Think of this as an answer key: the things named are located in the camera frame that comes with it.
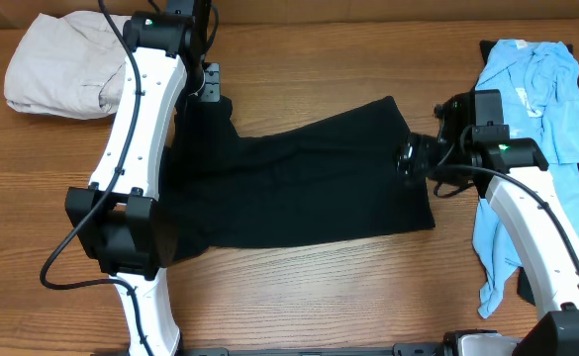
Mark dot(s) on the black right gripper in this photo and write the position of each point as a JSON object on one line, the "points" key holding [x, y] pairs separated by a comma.
{"points": [[408, 158]]}

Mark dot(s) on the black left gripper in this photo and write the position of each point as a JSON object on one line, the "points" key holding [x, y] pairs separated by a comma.
{"points": [[210, 83]]}

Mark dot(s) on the black t-shirt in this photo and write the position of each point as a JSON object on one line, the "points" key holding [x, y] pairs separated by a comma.
{"points": [[331, 180]]}

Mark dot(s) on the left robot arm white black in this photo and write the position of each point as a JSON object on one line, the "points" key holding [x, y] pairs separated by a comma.
{"points": [[117, 217]]}

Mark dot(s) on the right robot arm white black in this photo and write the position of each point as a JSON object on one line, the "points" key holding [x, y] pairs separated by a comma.
{"points": [[473, 148]]}

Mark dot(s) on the light blue shirt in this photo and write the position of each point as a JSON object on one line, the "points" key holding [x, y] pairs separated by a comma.
{"points": [[541, 148]]}

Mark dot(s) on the beige folded shorts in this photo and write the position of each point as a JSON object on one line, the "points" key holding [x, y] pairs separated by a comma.
{"points": [[71, 67]]}

